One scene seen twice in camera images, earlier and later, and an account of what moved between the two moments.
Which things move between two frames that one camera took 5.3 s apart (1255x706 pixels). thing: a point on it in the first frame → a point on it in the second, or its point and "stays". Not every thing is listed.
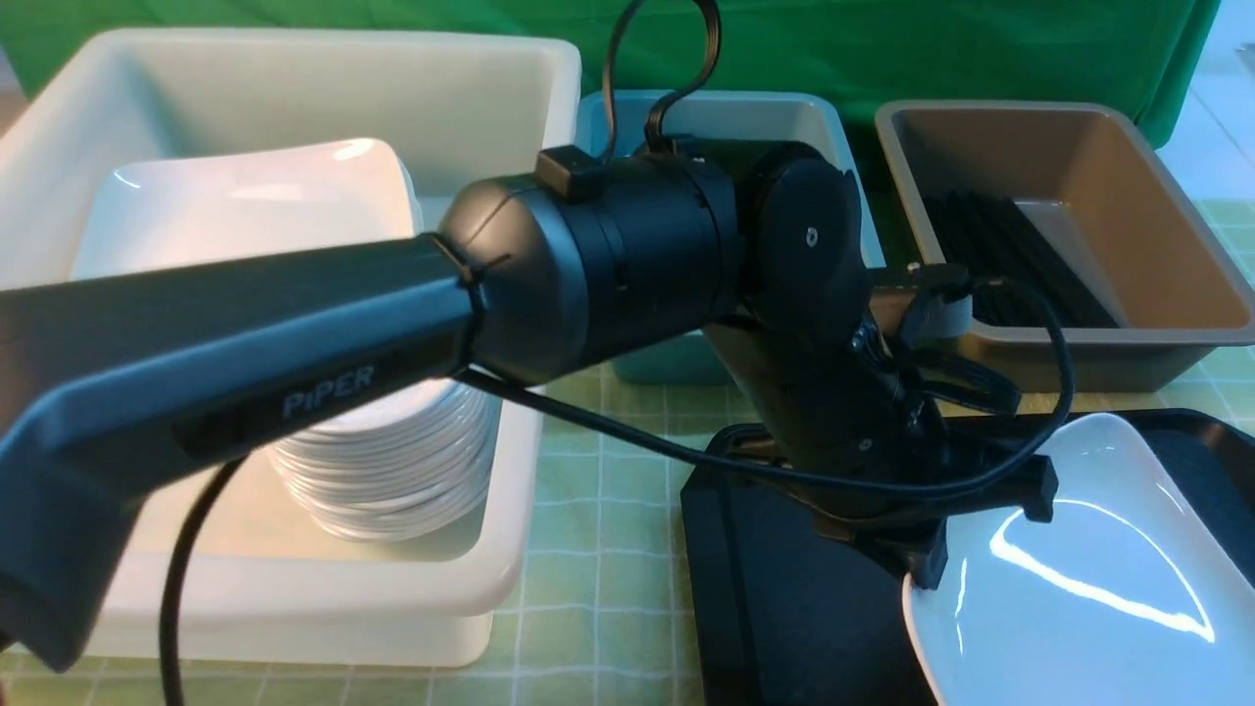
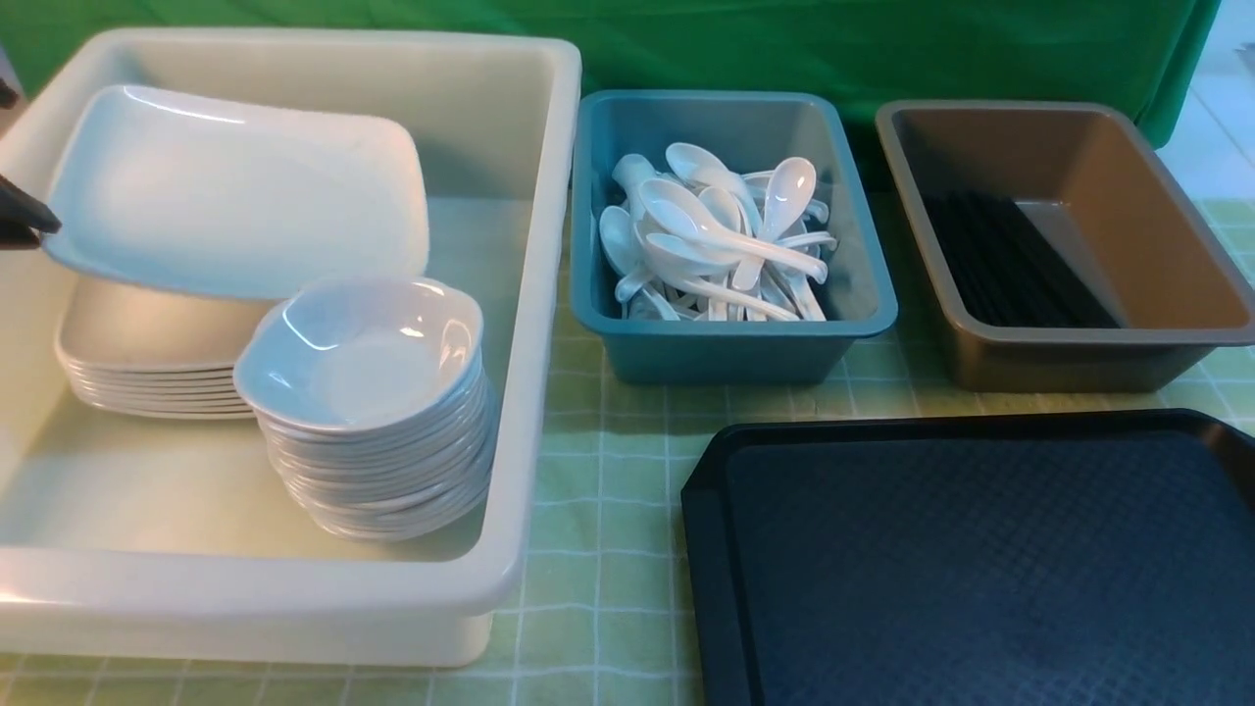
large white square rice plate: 1138,592 → 174,192
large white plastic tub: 260,584 stays
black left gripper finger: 921,550 → 19,211
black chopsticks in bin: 990,236 stays
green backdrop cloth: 877,53 stays
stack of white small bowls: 400,466 stays
